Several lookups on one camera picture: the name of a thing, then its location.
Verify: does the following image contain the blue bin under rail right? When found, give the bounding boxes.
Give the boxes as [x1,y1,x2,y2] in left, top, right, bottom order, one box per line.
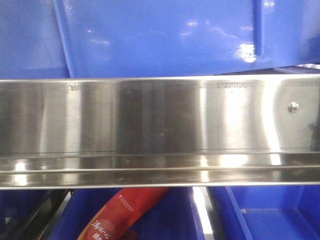
[208,185,320,240]

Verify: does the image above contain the silver screw on rail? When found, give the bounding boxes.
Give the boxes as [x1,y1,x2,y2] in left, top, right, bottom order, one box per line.
[287,101,300,114]

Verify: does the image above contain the stainless steel conveyor side rail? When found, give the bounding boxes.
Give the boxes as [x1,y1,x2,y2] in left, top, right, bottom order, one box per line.
[0,72,320,189]

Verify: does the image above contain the large blue plastic bin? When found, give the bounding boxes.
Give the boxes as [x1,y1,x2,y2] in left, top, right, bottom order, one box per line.
[0,0,320,79]

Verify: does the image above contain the blue bin under rail left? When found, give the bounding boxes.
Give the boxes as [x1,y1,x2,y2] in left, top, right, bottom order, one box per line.
[48,187,204,240]

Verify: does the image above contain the red printed snack package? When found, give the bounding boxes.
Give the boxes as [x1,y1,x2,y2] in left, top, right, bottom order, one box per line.
[78,187,170,240]

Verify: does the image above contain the black metal frame bar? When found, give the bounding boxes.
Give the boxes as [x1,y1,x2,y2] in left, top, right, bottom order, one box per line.
[0,189,70,240]

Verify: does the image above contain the blue bin under rail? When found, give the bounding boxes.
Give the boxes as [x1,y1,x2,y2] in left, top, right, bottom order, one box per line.
[208,185,320,240]
[48,187,204,240]

